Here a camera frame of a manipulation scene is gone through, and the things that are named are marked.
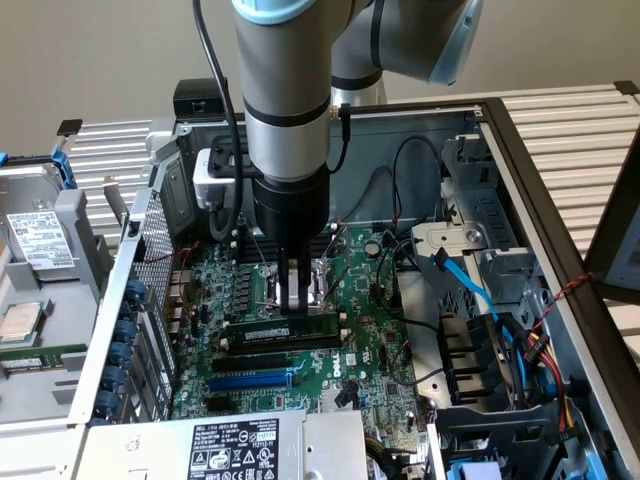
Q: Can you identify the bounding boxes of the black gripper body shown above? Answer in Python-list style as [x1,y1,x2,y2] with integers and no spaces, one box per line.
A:
[251,167,332,251]

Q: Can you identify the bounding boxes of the green RAM stick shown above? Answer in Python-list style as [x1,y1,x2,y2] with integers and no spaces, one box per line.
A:
[227,310,342,347]
[0,343,87,372]

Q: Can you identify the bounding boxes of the RAM slot black latches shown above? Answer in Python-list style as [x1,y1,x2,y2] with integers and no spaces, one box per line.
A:
[235,244,334,264]

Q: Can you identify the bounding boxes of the CPU socket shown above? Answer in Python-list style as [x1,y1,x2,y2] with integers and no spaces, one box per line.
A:
[255,262,329,314]

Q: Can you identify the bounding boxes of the metal socket cover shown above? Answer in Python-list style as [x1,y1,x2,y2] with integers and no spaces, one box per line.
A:
[312,223,352,307]

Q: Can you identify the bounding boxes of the green motherboard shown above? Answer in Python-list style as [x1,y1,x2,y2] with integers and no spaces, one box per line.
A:
[169,222,426,451]

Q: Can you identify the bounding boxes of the long black expansion slot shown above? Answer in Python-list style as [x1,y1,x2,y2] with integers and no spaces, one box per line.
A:
[211,351,290,376]

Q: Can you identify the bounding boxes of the grey metal PC case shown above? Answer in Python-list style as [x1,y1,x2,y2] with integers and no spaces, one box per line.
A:
[67,97,640,480]

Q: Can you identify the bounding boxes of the blue expansion slot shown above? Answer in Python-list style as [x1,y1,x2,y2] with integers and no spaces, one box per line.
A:
[208,368,293,393]

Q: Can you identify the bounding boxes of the small silver heat sink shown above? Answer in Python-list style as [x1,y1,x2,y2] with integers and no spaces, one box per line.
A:
[319,388,351,412]

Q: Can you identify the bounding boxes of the black box device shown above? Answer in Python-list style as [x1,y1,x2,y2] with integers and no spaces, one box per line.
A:
[172,78,239,121]

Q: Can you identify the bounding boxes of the grey metal disk bay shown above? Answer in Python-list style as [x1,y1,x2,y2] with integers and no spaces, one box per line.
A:
[410,133,549,326]

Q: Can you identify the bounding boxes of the grey power supply black label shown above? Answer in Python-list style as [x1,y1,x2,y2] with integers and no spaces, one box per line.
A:
[74,409,369,480]

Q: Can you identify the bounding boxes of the grey parts rack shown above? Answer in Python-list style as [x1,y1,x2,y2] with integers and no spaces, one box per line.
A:
[0,187,124,426]

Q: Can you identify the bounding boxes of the blue plastic disk carrier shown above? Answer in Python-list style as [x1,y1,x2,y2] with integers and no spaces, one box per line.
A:
[0,142,77,192]

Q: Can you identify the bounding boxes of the silver hard disk white label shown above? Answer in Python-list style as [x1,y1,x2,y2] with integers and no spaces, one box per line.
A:
[0,163,84,282]

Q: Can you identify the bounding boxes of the silver CPU chip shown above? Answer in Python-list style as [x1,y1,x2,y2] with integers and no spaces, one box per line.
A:
[0,302,44,347]

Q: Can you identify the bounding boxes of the dark framed side panel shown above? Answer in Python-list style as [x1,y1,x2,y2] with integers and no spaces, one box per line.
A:
[582,122,640,307]

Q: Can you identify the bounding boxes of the thin black wire red tip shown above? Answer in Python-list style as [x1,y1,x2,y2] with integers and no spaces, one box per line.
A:
[333,164,397,225]

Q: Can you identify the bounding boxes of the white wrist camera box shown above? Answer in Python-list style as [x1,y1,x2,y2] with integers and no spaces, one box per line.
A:
[192,134,251,211]

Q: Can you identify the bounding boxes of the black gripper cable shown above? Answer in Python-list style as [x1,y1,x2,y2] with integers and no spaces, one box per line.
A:
[324,102,354,174]

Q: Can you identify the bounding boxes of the thick black camera cable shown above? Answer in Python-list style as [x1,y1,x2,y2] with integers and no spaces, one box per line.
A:
[192,0,251,246]

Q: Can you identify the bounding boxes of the graphics card metal bracket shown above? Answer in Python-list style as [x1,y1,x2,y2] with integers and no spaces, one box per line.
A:
[101,173,132,229]

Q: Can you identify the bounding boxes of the blue flat wire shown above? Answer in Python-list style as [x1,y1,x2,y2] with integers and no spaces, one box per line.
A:
[428,246,524,361]

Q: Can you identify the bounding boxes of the yellow red black wire bundle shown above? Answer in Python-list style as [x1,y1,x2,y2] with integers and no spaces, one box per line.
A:
[519,319,584,444]

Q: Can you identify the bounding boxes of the red black twisted wire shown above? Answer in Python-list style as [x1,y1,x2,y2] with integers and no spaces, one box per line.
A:
[529,271,597,334]

